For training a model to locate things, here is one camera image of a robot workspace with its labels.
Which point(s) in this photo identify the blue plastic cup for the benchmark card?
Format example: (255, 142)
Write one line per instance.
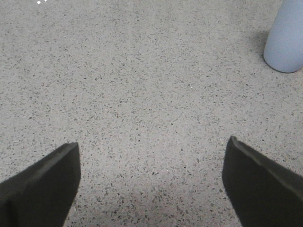
(284, 46)

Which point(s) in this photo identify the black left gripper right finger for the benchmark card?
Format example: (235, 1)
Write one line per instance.
(262, 192)

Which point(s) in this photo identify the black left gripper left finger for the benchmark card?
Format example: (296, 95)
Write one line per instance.
(42, 194)

